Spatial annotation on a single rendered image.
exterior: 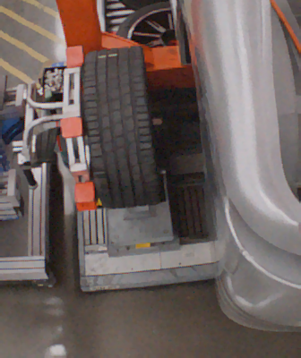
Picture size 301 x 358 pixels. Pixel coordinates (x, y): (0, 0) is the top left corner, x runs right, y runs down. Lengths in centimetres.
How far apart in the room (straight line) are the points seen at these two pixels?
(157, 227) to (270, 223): 160
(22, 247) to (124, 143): 106
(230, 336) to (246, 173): 164
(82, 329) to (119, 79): 135
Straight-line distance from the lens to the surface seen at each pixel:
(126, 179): 218
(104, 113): 212
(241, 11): 156
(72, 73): 231
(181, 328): 290
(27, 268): 290
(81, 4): 256
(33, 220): 302
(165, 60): 291
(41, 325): 301
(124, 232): 289
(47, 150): 224
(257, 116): 139
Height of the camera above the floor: 276
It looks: 55 degrees down
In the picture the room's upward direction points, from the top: 8 degrees counter-clockwise
